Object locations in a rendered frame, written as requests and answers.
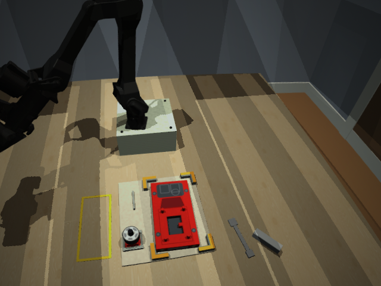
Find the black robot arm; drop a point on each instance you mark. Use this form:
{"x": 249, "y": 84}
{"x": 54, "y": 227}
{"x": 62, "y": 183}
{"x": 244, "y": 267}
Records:
{"x": 56, "y": 72}

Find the black tyre with grey wheel rim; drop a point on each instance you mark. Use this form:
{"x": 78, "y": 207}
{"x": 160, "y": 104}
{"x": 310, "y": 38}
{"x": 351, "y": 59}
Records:
{"x": 131, "y": 239}

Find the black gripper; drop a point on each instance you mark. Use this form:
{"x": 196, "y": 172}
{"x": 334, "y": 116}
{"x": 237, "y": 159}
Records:
{"x": 17, "y": 122}

